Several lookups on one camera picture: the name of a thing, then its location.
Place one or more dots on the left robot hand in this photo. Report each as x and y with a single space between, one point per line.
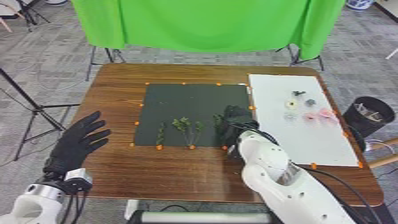
73 143

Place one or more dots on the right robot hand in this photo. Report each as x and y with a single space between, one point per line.
239 118

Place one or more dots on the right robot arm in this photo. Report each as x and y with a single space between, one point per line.
285 190

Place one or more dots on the green sprig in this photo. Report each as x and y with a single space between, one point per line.
182 125

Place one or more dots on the dark mat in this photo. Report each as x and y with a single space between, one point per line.
189 100

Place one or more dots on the white sheet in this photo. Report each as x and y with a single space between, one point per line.
295 140

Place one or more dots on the black tripod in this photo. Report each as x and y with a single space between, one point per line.
29 13
36 110

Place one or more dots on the pink flower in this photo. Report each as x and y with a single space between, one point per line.
326 114

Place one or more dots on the black stand legs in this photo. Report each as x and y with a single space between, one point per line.
93 61
295 58

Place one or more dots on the black waste bin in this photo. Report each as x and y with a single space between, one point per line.
366 116

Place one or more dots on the pale grey bar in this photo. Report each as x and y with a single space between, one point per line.
201 217

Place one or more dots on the blue and white vase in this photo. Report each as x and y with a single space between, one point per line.
359 4

